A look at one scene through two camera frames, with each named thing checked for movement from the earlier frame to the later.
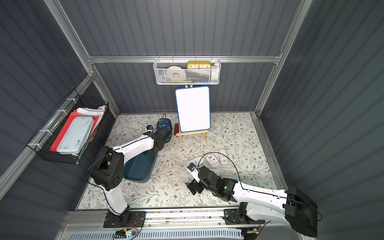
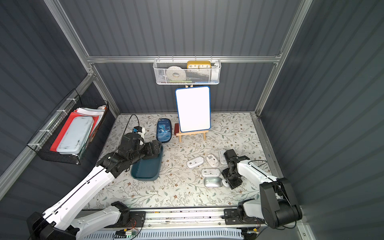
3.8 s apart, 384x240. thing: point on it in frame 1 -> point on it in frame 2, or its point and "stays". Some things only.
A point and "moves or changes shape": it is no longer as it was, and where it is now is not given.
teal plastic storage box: (139, 169) moves or changes shape
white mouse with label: (212, 160) stays
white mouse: (197, 161) stays
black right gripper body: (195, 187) -> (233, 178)
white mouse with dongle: (216, 171) stays
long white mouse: (223, 159) stays
